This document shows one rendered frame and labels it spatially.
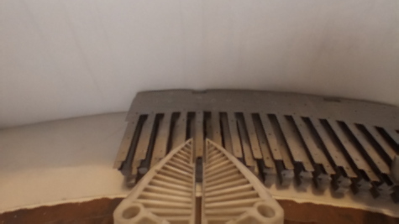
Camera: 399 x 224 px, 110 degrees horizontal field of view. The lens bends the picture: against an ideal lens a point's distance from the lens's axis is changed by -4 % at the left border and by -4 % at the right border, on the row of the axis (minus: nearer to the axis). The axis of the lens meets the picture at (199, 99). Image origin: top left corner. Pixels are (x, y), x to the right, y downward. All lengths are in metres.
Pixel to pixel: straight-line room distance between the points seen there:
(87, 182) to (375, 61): 0.46
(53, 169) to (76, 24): 0.22
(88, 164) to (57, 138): 0.10
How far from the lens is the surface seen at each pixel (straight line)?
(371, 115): 0.35
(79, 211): 0.25
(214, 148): 0.16
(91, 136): 0.33
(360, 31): 0.33
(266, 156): 0.21
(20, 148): 0.39
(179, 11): 0.26
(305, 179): 0.25
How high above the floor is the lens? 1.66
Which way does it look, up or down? 35 degrees down
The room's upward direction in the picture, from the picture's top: 1 degrees counter-clockwise
